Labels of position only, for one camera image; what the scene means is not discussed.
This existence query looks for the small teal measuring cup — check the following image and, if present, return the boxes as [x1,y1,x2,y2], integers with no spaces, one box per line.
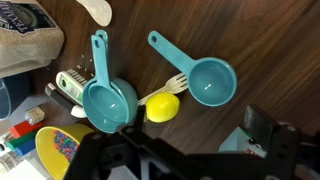
[82,34,131,125]

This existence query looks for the glass jar of rice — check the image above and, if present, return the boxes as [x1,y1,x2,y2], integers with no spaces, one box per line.
[0,0,66,79]

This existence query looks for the white plastic fork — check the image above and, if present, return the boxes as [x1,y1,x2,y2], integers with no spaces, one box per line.
[137,73,189,107]

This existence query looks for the green block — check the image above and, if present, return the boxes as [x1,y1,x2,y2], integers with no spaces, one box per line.
[5,129,39,151]

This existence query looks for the large teal measuring cup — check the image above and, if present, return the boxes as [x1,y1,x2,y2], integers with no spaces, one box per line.
[84,29,139,134]

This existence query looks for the black white handled tool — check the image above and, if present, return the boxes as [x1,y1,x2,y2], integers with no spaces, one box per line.
[44,82,88,119]

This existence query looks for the teal measuring spoon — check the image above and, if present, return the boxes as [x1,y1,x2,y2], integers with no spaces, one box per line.
[147,30,238,108]

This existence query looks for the white plastic spoon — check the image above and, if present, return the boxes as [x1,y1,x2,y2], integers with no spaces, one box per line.
[75,0,113,28]

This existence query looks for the patterned paper cup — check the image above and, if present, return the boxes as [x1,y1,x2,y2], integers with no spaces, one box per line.
[0,149,27,174]

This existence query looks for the white paper sheet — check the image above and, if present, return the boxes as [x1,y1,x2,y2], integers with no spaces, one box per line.
[0,156,48,180]

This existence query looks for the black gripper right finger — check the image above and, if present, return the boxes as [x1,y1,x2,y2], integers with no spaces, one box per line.
[199,104,320,180]

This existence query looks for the blue block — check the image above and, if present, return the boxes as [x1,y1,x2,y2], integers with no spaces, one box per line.
[13,137,37,158]

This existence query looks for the red block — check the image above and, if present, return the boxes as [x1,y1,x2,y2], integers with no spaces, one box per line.
[8,120,44,139]

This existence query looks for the small wooden cube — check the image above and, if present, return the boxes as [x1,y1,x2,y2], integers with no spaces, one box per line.
[24,106,46,126]

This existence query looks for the colourful beads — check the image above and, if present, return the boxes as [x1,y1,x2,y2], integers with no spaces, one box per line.
[53,129,83,163]

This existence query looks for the white green brush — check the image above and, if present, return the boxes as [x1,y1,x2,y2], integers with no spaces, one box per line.
[55,68,89,107]

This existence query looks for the dark blue bowl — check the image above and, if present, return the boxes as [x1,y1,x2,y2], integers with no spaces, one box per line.
[0,73,32,121]

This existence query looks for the yellow bowl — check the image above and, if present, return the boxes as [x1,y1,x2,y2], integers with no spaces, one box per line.
[34,123,98,180]

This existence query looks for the yellow lemon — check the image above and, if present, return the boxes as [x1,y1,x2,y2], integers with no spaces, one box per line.
[144,92,181,124]

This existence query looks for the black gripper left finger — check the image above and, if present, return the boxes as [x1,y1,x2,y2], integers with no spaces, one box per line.
[63,105,201,180]

